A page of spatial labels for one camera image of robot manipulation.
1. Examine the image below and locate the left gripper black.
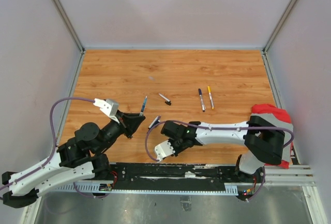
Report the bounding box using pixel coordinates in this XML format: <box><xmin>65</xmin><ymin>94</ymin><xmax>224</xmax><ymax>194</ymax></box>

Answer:
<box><xmin>95</xmin><ymin>110</ymin><xmax>146</xmax><ymax>154</ymax></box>

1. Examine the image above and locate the blue gel pen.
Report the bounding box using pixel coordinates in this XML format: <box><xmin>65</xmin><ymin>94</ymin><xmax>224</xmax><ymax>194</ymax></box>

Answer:
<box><xmin>139</xmin><ymin>96</ymin><xmax>147</xmax><ymax>116</ymax></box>

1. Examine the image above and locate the white pen with lettering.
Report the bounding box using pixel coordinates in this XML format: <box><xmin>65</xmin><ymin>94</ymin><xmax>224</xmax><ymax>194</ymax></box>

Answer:
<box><xmin>199</xmin><ymin>95</ymin><xmax>206</xmax><ymax>112</ymax></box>

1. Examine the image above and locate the white marker yellow end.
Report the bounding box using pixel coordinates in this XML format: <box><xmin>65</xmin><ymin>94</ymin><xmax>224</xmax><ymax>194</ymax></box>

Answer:
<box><xmin>208</xmin><ymin>92</ymin><xmax>214</xmax><ymax>109</ymax></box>

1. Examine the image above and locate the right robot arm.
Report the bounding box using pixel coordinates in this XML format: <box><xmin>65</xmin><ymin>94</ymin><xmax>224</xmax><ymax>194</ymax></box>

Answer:
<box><xmin>154</xmin><ymin>113</ymin><xmax>290</xmax><ymax>183</ymax></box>

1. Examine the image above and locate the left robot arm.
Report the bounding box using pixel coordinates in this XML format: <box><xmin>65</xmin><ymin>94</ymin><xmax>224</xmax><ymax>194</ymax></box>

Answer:
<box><xmin>1</xmin><ymin>111</ymin><xmax>145</xmax><ymax>208</ymax></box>

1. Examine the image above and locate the white thin pen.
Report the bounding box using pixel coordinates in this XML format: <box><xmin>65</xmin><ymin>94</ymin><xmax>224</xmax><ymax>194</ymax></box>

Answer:
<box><xmin>148</xmin><ymin>116</ymin><xmax>160</xmax><ymax>129</ymax></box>

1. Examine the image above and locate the purple gel pen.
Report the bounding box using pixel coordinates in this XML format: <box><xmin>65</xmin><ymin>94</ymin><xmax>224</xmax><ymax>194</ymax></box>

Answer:
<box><xmin>148</xmin><ymin>115</ymin><xmax>161</xmax><ymax>130</ymax></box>

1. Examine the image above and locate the white pen black end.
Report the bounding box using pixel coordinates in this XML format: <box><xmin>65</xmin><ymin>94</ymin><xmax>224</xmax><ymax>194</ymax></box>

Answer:
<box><xmin>158</xmin><ymin>93</ymin><xmax>170</xmax><ymax>102</ymax></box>

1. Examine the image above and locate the red and grey cloth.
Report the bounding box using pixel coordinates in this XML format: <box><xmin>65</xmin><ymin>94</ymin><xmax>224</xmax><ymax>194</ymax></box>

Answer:
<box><xmin>251</xmin><ymin>103</ymin><xmax>293</xmax><ymax>169</ymax></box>

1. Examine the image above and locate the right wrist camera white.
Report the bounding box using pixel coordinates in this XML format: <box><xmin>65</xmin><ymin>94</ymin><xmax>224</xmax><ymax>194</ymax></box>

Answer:
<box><xmin>154</xmin><ymin>140</ymin><xmax>175</xmax><ymax>162</ymax></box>

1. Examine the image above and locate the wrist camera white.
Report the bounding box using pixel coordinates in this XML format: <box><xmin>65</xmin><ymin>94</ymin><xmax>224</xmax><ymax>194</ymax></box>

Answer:
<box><xmin>154</xmin><ymin>140</ymin><xmax>175</xmax><ymax>162</ymax></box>
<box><xmin>93</xmin><ymin>98</ymin><xmax>119</xmax><ymax>123</ymax></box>

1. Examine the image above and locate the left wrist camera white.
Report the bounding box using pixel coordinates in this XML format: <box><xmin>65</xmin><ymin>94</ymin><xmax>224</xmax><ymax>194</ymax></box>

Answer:
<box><xmin>93</xmin><ymin>98</ymin><xmax>119</xmax><ymax>123</ymax></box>

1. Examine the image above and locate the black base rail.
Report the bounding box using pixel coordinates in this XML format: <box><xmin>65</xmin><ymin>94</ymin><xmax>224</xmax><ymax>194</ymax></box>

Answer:
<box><xmin>111</xmin><ymin>163</ymin><xmax>262</xmax><ymax>191</ymax></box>

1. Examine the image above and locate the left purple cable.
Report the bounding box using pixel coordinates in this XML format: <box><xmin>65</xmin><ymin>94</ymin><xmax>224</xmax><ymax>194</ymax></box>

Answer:
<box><xmin>0</xmin><ymin>97</ymin><xmax>96</xmax><ymax>201</ymax></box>

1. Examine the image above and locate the aluminium frame rail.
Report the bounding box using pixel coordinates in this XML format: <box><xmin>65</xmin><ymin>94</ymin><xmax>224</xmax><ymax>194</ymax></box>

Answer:
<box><xmin>22</xmin><ymin>163</ymin><xmax>327</xmax><ymax>223</ymax></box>

